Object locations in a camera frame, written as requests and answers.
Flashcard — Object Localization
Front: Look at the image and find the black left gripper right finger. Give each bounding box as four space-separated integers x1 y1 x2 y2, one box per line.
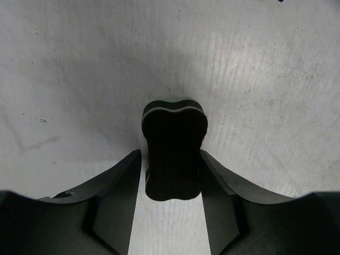
199 151 339 254

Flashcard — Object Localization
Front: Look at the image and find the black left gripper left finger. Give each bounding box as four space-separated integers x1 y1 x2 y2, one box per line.
1 150 141 254

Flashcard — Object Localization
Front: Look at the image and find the black felt whiteboard eraser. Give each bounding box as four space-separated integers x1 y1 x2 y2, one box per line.
141 99 208 201

